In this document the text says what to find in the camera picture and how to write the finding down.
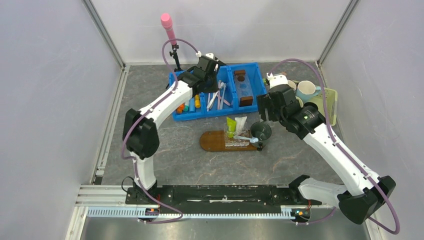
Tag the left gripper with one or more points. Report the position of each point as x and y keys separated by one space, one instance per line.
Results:
x=214 y=87

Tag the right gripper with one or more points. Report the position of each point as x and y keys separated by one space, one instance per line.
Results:
x=264 y=101

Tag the light blue toothbrush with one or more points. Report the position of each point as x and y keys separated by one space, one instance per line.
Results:
x=250 y=139

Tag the green toothpaste tube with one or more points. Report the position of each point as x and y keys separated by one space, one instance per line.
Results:
x=231 y=127

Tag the clear acrylic toothbrush holder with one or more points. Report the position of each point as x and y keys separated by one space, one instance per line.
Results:
x=231 y=139

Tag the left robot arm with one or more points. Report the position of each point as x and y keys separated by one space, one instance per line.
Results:
x=140 y=132

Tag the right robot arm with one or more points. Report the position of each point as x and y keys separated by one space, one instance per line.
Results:
x=362 y=191

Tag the grey toothbrush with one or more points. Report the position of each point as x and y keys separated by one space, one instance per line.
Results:
x=222 y=96

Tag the white toothbrush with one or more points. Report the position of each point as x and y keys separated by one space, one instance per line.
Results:
x=211 y=101

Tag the orange toothpaste tube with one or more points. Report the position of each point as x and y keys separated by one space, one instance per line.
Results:
x=180 y=109

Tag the oval wooden tray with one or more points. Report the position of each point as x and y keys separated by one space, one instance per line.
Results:
x=213 y=141

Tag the acrylic holder with wood ends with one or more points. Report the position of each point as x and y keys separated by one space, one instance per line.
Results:
x=243 y=88

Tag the dark green enamel mug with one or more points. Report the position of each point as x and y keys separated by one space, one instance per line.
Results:
x=262 y=132

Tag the blue three-compartment bin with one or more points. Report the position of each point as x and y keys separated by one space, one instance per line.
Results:
x=225 y=75

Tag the white ribbed mug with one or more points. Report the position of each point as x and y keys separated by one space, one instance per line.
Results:
x=292 y=84

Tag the light blue mug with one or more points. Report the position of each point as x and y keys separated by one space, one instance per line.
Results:
x=306 y=90

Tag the light green plastic basket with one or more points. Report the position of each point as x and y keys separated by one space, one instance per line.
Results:
x=326 y=102

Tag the pink microphone on stand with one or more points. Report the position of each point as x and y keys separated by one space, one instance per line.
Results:
x=167 y=24

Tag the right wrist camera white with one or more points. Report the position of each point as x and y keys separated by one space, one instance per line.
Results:
x=276 y=80

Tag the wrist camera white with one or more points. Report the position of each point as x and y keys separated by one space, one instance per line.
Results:
x=276 y=80
x=207 y=62

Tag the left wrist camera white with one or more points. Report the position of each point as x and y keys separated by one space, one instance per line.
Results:
x=207 y=62

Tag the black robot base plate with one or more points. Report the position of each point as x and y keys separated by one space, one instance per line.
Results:
x=216 y=199

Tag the white cable duct strip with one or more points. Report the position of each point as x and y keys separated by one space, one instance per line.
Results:
x=144 y=213

